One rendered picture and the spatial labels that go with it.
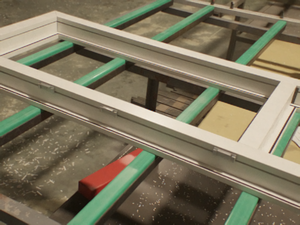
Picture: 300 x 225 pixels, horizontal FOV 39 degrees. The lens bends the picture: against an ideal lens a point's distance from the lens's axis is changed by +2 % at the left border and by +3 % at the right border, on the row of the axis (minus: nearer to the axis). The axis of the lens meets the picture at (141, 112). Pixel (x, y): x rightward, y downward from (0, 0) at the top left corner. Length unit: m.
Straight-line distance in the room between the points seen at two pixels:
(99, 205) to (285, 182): 0.37
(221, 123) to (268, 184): 0.69
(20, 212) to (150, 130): 0.33
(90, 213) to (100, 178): 0.45
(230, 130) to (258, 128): 0.55
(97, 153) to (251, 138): 1.54
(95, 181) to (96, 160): 1.11
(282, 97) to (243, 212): 0.41
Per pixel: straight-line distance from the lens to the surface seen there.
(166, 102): 2.30
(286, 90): 1.22
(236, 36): 2.57
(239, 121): 1.62
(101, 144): 2.48
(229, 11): 2.14
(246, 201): 0.90
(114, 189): 0.87
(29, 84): 1.15
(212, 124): 1.56
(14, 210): 0.89
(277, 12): 3.10
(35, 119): 1.12
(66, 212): 1.21
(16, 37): 1.45
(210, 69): 1.32
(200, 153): 0.94
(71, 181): 2.22
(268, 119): 1.06
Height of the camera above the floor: 1.44
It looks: 31 degrees down
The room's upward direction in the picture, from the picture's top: 6 degrees clockwise
